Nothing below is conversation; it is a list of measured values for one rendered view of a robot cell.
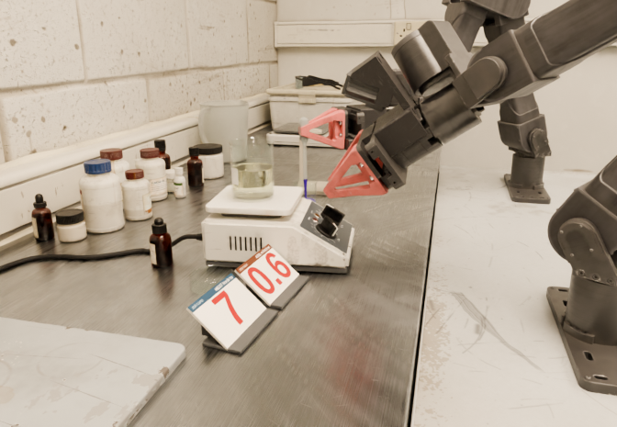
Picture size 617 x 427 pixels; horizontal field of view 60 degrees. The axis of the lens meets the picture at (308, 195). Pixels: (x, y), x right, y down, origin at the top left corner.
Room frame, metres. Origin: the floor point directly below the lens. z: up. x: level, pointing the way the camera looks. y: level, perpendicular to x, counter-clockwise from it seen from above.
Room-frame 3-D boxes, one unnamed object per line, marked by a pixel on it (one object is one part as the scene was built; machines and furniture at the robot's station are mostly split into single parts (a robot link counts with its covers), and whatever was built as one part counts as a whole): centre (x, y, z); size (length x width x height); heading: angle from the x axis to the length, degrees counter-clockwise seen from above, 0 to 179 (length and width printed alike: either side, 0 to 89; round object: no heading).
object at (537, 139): (1.07, -0.45, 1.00); 0.09 x 0.06 x 0.06; 18
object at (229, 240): (0.73, 0.05, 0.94); 0.22 x 0.13 x 0.08; 82
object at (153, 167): (1.03, 0.31, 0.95); 0.06 x 0.06 x 0.10
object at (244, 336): (0.52, 0.08, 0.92); 0.09 x 0.06 x 0.04; 159
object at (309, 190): (0.93, 0.01, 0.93); 0.04 x 0.04 x 0.06
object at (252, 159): (0.73, 0.08, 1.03); 0.07 x 0.06 x 0.08; 170
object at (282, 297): (0.61, 0.04, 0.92); 0.09 x 0.06 x 0.04; 159
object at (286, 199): (0.74, 0.07, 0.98); 0.12 x 0.12 x 0.01; 82
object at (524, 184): (1.08, -0.45, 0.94); 0.20 x 0.07 x 0.08; 165
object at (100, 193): (0.85, 0.34, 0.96); 0.06 x 0.06 x 0.11
